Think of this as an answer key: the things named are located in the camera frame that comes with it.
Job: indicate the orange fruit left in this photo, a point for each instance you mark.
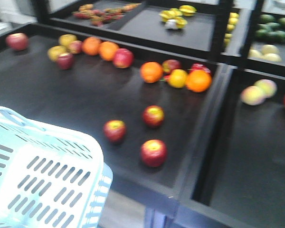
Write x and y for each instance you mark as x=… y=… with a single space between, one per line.
x=151 y=72

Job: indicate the red apple front left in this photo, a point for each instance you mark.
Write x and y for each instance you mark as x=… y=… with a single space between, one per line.
x=153 y=153

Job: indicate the red apple middle left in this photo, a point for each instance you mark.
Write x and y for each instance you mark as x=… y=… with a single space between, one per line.
x=115 y=130

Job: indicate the red bell pepper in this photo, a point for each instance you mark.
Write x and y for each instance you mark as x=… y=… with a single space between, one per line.
x=199 y=66

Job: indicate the dark red apple back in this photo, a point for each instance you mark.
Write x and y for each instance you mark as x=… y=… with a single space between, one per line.
x=170 y=65

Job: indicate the pale peach fruit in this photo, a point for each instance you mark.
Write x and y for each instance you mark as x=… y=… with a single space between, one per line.
x=253 y=95

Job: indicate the light blue plastic basket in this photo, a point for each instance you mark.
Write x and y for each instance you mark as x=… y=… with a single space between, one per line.
x=50 y=176

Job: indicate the orange fruit right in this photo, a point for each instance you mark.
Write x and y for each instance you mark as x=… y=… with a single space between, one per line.
x=198 y=81

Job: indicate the black wooden produce display stand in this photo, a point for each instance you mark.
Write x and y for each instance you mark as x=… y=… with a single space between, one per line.
x=214 y=159

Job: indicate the black upright shelf post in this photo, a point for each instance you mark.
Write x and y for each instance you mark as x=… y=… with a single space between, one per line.
x=234 y=30

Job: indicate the orange fruit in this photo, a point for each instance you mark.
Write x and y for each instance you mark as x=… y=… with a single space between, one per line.
x=198 y=81
x=151 y=72

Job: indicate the red apple near divider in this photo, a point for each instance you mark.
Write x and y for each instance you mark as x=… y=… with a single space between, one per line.
x=153 y=116

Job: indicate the yellow apple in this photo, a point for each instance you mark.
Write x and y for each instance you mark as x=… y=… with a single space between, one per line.
x=177 y=78

